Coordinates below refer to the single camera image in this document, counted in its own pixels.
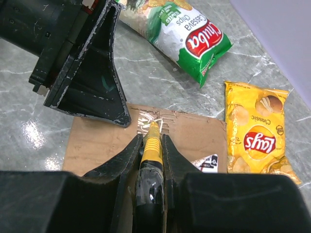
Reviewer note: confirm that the green Chuba chips bag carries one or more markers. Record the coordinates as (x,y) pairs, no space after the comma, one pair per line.
(179,31)

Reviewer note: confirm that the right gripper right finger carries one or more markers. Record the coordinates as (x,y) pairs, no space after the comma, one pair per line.
(182,188)

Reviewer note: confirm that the yellow Lays chips bag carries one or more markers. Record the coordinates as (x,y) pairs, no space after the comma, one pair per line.
(255,125)

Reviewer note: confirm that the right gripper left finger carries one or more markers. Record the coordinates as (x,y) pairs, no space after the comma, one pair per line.
(110,191)

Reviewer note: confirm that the brown cardboard box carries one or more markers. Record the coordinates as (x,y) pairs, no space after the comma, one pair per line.
(93,142)

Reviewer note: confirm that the yellow utility knife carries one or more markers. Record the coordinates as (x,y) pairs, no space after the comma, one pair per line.
(149,189)

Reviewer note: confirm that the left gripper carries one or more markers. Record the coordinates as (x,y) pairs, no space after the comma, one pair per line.
(74,41)

